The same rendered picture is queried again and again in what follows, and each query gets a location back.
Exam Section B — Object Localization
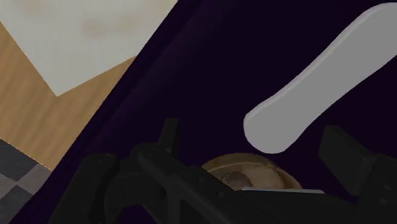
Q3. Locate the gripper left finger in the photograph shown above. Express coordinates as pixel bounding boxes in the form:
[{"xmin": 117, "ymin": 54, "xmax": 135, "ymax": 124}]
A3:
[{"xmin": 46, "ymin": 117, "xmax": 274, "ymax": 224}]

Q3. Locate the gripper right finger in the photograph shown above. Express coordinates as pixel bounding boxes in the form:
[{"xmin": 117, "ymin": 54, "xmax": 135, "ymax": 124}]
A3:
[{"xmin": 317, "ymin": 125, "xmax": 397, "ymax": 224}]

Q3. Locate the white flat elongated object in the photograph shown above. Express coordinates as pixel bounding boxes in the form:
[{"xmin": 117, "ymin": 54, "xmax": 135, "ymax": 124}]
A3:
[{"xmin": 242, "ymin": 2, "xmax": 397, "ymax": 155}]

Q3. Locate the tan round bowl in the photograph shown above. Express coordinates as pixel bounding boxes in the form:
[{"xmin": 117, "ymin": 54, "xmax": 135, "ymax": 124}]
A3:
[{"xmin": 201, "ymin": 153, "xmax": 302, "ymax": 191}]

